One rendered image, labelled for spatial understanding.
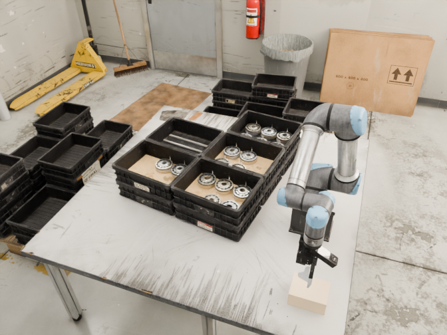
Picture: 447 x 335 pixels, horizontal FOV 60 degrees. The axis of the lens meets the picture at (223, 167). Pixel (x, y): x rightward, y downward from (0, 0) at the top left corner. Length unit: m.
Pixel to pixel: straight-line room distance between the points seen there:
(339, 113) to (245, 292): 0.89
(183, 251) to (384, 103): 3.29
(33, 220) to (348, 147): 2.22
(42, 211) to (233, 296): 1.76
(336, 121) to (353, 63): 3.00
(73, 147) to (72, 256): 1.35
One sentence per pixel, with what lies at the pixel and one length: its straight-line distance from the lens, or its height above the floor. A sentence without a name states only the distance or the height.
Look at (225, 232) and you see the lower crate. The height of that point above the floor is 0.74.
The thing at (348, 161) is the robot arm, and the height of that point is 1.15.
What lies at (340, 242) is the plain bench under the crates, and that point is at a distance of 2.08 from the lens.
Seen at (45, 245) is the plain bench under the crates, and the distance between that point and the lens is 2.22.
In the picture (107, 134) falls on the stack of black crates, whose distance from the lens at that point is 3.56.
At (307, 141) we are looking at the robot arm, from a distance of 1.63.
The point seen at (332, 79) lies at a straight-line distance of 4.67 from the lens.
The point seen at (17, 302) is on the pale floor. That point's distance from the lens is 2.99.
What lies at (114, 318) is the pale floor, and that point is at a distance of 2.68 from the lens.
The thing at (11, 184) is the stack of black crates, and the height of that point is 0.48.
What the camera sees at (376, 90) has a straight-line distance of 4.68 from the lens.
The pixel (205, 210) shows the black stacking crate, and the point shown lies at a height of 0.85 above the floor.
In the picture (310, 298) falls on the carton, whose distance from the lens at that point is 1.76.
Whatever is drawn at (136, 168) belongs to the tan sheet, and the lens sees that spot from 2.33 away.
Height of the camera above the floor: 2.22
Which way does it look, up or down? 38 degrees down
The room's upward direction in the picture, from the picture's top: 2 degrees counter-clockwise
